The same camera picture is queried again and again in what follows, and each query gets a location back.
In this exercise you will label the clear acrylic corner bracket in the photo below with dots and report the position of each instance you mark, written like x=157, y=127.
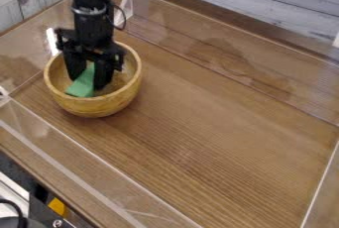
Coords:
x=124, y=12
x=5, y=96

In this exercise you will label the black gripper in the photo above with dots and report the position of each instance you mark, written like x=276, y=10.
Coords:
x=89, y=42

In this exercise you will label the green rectangular block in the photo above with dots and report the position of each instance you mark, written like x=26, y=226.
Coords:
x=82, y=87

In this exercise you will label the brown wooden bowl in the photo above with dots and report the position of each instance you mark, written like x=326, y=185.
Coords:
x=109, y=101

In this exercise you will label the clear acrylic left corner bracket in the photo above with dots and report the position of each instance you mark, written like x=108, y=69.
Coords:
x=5, y=96

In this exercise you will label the black device with yellow label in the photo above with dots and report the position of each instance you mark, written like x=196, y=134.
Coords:
x=46, y=215

